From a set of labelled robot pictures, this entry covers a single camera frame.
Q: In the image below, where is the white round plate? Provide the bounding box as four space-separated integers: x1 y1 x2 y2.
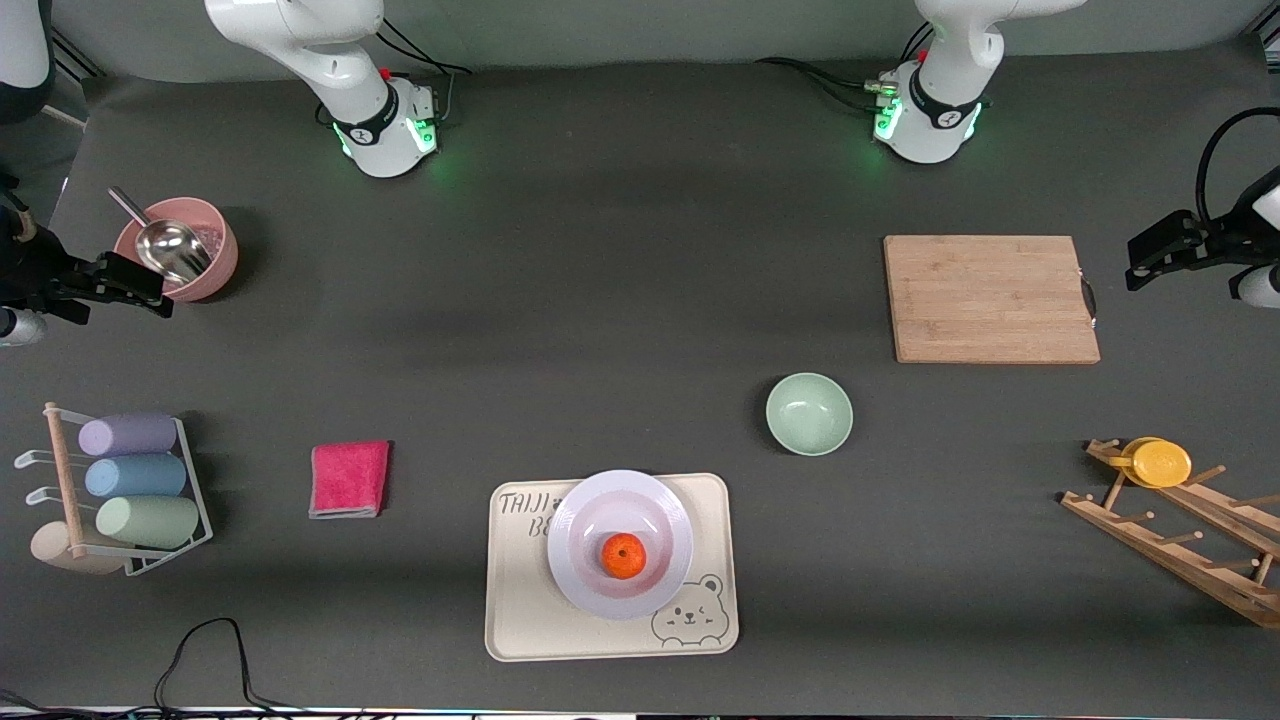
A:
547 469 694 621

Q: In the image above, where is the black cable at table edge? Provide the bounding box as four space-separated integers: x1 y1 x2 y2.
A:
0 617 311 720

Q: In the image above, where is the beige cup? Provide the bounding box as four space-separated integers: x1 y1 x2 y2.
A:
29 520 126 576

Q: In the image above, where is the yellow cup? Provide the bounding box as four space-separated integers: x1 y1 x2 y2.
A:
1120 437 1193 489

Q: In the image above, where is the purple cup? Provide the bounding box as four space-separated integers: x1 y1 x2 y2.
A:
78 413 179 458

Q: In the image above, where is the green cup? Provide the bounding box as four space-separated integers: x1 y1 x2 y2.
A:
95 495 201 550

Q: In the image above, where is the wooden cutting board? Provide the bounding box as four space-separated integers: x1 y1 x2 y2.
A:
883 235 1102 365

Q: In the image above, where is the pink folded cloth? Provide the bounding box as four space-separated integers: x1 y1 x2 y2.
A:
308 440 392 520

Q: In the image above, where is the metal scoop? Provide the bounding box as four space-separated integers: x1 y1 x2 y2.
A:
108 187 214 288

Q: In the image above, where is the cream bear print tray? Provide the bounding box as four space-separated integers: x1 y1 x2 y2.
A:
484 473 741 663

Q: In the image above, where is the white wire cup rack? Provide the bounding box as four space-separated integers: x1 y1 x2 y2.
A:
14 402 214 578

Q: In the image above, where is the wooden peg drying rack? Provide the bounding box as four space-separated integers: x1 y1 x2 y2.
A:
1060 437 1280 630

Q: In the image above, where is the orange fruit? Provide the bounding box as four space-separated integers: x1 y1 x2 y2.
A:
600 533 648 581

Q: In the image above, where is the blue cup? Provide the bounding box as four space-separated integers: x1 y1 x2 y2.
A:
84 454 188 499

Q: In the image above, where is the pink bowl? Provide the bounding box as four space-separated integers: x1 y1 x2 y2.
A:
112 197 240 303

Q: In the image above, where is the light green bowl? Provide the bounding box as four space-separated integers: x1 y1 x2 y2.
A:
765 372 855 457

